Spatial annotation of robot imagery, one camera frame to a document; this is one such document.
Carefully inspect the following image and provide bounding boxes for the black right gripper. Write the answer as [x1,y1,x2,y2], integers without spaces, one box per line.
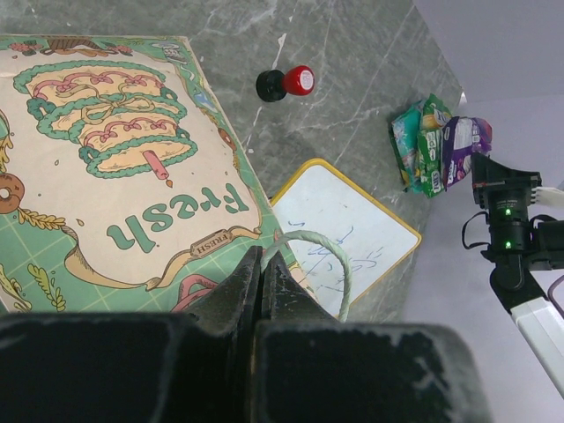
[471,153,542,220]

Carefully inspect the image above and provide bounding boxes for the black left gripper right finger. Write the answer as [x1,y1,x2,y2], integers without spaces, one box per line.
[255,258,493,422]

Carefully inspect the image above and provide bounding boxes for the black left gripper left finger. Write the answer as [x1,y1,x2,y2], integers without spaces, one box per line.
[1,247,263,422]

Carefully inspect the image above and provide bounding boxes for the purple snack packet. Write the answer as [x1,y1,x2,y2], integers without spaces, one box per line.
[442,116,493,190]

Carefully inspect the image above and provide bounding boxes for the teal snack packet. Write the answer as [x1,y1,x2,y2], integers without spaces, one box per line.
[390,100,424,192]

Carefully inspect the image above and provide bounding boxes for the green printed paper bag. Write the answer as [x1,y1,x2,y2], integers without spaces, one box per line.
[0,34,353,322]

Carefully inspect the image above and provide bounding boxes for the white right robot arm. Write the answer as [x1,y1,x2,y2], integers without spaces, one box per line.
[471,153,563,391]

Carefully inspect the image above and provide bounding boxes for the yellow-framed small whiteboard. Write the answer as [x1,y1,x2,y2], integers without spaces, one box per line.
[271,159,421,302]

